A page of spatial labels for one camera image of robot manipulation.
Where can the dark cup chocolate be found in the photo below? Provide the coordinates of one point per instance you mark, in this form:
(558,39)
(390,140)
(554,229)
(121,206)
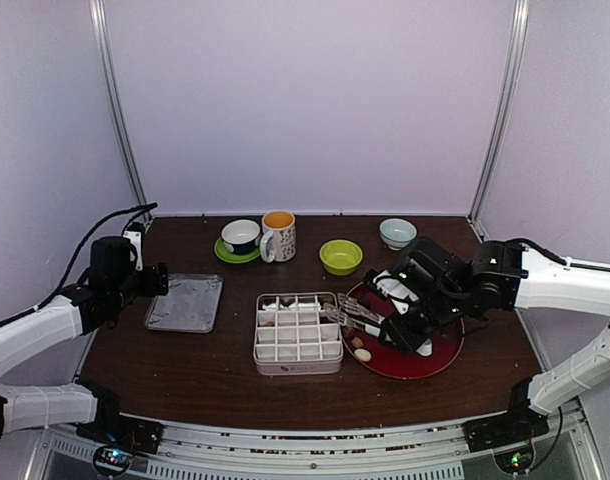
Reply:
(286,302)

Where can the dark white-lined cup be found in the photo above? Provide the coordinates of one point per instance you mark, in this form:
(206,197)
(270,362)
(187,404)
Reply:
(242,235)

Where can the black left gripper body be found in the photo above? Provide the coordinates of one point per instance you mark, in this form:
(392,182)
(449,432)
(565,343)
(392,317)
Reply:
(126,290)

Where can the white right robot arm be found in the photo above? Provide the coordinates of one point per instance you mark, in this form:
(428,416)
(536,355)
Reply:
(520,275)

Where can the silver divided tin box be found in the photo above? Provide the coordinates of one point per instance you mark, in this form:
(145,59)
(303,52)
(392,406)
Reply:
(298,340)

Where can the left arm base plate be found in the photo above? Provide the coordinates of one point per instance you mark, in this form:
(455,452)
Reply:
(129,433)

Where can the pale blue ceramic bowl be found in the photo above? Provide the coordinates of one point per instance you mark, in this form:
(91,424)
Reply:
(397,233)

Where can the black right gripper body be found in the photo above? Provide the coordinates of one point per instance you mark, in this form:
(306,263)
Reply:
(440,308)

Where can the left aluminium frame post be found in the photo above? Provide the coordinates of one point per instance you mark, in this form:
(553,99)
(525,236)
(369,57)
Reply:
(118,120)

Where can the white metal tongs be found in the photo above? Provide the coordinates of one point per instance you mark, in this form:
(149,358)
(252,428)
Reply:
(351,312)

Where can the red round tray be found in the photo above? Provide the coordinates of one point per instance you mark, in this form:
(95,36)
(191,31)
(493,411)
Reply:
(432,358)

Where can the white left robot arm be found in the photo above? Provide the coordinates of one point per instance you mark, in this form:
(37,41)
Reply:
(65,316)

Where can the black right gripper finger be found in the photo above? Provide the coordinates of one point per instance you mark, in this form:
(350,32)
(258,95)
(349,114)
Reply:
(397,325)
(402,344)

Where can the aluminium front rail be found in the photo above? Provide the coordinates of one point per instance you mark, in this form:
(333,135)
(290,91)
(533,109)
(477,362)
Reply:
(437,450)

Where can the bunny print tin lid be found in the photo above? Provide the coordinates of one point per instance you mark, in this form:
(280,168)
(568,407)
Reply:
(190,306)

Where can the white patterned mug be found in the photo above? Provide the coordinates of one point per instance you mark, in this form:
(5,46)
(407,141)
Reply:
(278,240)

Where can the green saucer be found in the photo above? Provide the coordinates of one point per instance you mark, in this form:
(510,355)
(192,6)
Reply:
(232,256)

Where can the right aluminium frame post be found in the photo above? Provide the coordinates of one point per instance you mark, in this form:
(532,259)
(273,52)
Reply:
(512,69)

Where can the aluminium frame post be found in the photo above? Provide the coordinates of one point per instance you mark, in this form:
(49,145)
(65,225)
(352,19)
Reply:
(512,69)
(118,120)

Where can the lime green bowl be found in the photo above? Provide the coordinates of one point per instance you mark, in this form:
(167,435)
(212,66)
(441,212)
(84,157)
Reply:
(340,257)

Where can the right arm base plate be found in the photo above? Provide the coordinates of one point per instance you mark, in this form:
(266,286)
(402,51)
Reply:
(504,429)

